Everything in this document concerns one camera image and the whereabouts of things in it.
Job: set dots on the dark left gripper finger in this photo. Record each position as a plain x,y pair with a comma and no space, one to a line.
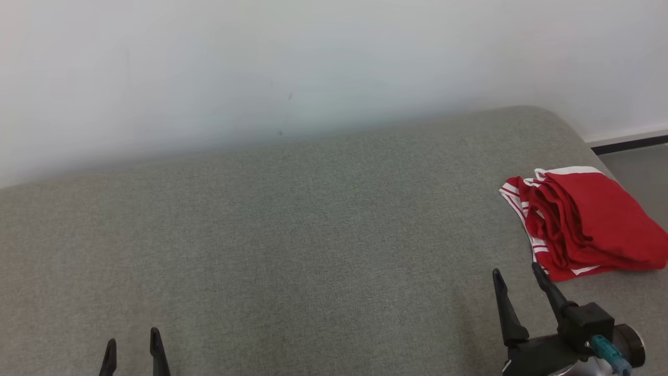
158,355
108,360

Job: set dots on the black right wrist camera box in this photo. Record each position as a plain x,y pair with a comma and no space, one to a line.
587,324

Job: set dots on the grey fabric sofa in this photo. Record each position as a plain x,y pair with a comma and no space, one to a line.
261,235

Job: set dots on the teal right camera connector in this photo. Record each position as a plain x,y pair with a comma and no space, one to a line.
608,352

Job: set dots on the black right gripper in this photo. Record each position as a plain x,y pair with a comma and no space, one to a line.
543,355

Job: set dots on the white baseboard with black strip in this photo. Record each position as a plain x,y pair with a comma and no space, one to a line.
626,140

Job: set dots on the red shorts with white stripe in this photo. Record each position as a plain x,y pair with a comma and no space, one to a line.
600,214

